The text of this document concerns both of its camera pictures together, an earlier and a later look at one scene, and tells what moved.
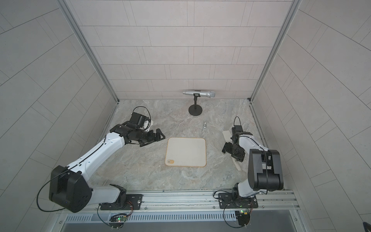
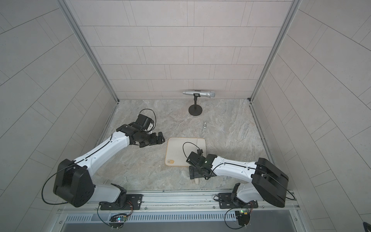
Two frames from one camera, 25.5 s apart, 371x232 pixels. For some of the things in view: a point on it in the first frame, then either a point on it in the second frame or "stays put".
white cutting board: x=186 y=152 stays put
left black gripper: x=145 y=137 stays put
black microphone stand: x=195 y=109 stays put
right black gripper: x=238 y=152 -> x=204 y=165
